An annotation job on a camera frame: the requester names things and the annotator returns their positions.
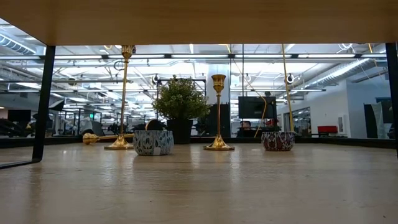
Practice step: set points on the short gold candlestick holder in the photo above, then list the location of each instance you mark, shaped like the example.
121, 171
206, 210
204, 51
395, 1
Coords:
218, 144

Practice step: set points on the blue white patterned candle tin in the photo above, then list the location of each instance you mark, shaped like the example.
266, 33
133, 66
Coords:
152, 143

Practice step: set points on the red patterned candle tin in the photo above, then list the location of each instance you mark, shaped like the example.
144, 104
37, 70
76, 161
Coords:
277, 141

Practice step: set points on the tall gold candlestick holder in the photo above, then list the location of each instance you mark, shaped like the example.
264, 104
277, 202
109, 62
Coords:
120, 143

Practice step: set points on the very long gold candlestick holder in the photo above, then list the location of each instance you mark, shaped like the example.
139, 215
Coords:
90, 138

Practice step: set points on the green potted plant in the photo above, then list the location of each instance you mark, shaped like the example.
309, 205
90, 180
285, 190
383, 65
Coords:
180, 99

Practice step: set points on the black cabinet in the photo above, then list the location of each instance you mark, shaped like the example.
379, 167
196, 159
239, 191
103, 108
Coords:
225, 121

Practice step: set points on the person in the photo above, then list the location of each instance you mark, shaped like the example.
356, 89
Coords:
245, 124

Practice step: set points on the black monitor screen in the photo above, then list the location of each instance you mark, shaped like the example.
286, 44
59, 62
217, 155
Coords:
255, 107

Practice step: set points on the wooden shelf riser black legs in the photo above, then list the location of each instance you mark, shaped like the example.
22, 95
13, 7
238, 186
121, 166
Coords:
199, 21

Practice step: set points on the red box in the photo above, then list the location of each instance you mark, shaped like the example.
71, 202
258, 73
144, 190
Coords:
327, 130

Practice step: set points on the dark standing panel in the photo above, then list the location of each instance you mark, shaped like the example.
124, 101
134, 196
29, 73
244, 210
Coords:
370, 121

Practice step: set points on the small black monitor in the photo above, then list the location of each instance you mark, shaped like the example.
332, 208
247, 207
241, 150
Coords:
18, 115

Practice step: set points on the black round camera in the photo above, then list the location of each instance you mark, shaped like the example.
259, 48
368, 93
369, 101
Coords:
290, 78
155, 79

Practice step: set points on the white framed wall picture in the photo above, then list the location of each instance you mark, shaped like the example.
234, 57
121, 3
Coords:
340, 124

